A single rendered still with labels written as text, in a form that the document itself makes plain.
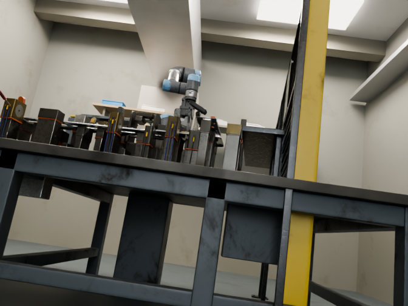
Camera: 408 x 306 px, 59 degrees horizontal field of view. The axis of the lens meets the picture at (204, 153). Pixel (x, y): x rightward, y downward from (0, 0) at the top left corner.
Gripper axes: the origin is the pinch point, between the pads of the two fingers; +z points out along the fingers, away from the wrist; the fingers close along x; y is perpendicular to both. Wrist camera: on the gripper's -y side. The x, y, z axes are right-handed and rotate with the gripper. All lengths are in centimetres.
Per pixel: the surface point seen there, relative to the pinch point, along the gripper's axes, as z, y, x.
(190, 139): 10.1, -5.9, 18.7
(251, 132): 2.9, -37.3, 19.3
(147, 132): 8.3, 19.4, 16.0
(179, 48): -145, 62, -165
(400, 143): -81, -206, -241
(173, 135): 9.6, 3.5, 20.6
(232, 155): 14.6, -28.5, 11.8
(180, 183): 40, -14, 63
